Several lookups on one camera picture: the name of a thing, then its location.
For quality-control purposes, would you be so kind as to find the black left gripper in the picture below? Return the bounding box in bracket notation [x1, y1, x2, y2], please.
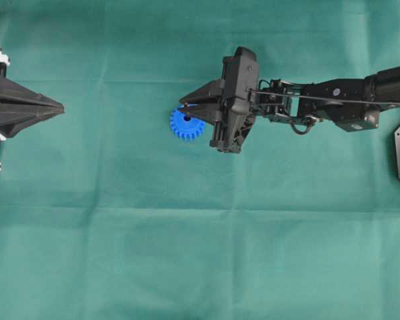
[0, 47, 64, 171]

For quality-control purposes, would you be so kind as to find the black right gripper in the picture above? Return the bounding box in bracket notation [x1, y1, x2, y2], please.
[179, 47, 259, 153]

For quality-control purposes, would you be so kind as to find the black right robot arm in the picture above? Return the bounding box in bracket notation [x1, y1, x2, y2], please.
[179, 47, 400, 153]

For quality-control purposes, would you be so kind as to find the green table cloth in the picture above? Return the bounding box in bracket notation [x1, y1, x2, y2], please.
[0, 1, 400, 319]

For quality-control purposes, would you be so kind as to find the blue small plastic gear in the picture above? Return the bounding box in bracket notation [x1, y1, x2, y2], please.
[169, 104, 206, 141]

